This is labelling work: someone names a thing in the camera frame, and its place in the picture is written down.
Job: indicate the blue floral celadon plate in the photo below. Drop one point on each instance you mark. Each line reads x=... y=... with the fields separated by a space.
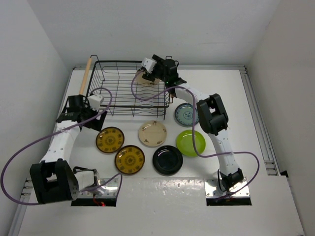
x=184 y=114

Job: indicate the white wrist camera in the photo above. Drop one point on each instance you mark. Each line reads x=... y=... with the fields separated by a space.
x=95 y=101
x=148 y=64

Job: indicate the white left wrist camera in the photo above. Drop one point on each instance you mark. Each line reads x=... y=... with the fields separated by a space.
x=95 y=101

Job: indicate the black glossy plate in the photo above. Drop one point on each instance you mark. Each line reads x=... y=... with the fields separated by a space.
x=167 y=160

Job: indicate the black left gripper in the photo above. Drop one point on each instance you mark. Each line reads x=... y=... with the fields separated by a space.
x=95 y=124

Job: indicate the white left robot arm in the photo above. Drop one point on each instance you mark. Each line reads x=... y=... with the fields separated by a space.
x=53 y=179

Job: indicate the brown yellow patterned plate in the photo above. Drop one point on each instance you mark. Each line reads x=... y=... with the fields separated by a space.
x=129 y=160
x=109 y=140

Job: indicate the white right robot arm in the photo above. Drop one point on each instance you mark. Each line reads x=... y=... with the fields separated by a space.
x=213 y=118

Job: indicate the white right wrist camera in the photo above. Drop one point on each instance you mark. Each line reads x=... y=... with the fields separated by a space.
x=148 y=64

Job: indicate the black wire dish rack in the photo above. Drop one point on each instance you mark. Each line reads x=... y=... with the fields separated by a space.
x=112 y=79

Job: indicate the lime green plate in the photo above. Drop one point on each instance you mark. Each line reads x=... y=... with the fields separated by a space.
x=185 y=145

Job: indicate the beige plate on table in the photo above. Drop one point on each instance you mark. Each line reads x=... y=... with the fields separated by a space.
x=152 y=133

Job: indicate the left wooden rack handle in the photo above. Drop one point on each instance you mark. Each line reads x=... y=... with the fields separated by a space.
x=84 y=80

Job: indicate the beige plate with dark motifs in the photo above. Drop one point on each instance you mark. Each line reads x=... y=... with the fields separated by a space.
x=143 y=82

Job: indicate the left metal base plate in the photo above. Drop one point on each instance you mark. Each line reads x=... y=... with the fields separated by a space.
x=107 y=191

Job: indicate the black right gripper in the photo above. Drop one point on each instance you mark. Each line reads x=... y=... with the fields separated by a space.
x=160 y=63

